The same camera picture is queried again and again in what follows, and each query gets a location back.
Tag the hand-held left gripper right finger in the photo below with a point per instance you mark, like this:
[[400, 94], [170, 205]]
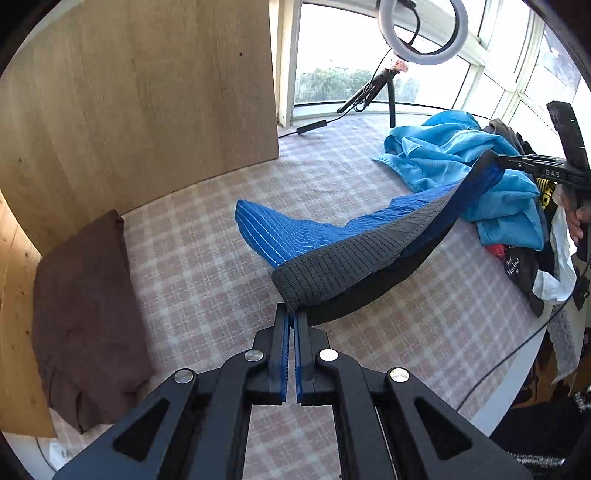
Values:
[[300, 360]]

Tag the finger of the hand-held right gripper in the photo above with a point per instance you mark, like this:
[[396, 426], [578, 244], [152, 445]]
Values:
[[521, 167], [531, 159]]

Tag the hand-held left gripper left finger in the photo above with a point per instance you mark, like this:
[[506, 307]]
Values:
[[282, 355]]

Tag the light blue garment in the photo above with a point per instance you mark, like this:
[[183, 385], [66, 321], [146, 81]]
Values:
[[429, 147]]

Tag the blue striped shorts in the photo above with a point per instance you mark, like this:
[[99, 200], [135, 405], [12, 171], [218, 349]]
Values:
[[295, 230]]

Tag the person's right hand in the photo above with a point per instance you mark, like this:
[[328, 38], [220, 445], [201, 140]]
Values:
[[574, 219]]

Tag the grey garment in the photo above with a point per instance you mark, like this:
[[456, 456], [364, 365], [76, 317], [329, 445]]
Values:
[[503, 131]]

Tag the red cloth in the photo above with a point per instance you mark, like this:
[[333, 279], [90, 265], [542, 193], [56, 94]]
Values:
[[495, 250]]

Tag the black printed garment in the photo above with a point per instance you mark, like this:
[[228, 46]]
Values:
[[517, 270]]

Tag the white cloth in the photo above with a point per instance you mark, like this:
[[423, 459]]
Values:
[[556, 272]]

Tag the pink plaid tablecloth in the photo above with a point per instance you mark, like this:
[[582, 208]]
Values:
[[207, 258]]

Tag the black mini tripod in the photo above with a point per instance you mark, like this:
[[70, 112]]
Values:
[[392, 108]]

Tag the brown folded cloth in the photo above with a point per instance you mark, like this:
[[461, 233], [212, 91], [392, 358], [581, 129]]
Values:
[[87, 314]]

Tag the wooden plank board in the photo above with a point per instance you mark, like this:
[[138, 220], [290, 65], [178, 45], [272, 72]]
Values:
[[18, 323]]

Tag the large wooden board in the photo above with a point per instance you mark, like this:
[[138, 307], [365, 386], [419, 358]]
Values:
[[138, 92]]

